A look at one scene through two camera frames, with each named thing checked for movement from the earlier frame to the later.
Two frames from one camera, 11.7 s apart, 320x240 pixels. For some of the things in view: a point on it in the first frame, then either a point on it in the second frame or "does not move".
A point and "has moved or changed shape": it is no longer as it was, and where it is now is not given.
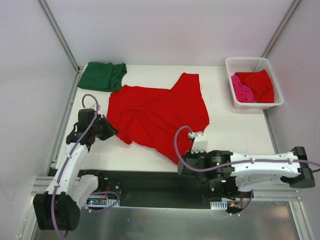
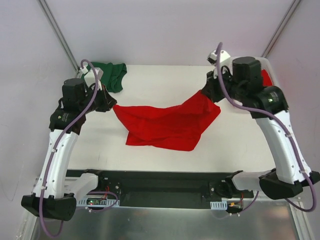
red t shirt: (148, 117) has moved or changed shape
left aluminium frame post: (49, 14) does not move
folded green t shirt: (103, 76) does not move
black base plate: (146, 187) does not move
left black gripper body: (106, 130) to (105, 100)
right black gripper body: (186, 164) to (210, 88)
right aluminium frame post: (281, 27) does not move
